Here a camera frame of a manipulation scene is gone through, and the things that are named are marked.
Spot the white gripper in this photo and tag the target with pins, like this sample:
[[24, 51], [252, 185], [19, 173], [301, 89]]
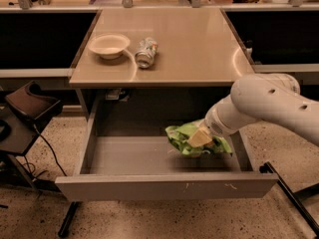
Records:
[[213, 121]]

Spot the green rice chip bag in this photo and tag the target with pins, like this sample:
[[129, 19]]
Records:
[[179, 134]]

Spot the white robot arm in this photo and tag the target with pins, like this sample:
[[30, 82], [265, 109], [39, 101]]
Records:
[[270, 97]]

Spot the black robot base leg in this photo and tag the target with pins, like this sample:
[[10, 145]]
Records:
[[296, 197]]

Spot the open grey top drawer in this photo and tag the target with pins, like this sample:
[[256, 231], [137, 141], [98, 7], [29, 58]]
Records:
[[127, 156]]

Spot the crushed silver soda can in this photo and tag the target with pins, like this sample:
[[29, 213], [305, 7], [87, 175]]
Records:
[[146, 52]]

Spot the white paper bowl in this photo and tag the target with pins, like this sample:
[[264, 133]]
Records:
[[109, 46]]

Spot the black cabinet foot bar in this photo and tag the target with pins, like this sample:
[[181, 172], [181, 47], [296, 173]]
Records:
[[64, 229]]

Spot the black side stand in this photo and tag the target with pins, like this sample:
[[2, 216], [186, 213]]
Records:
[[26, 113]]

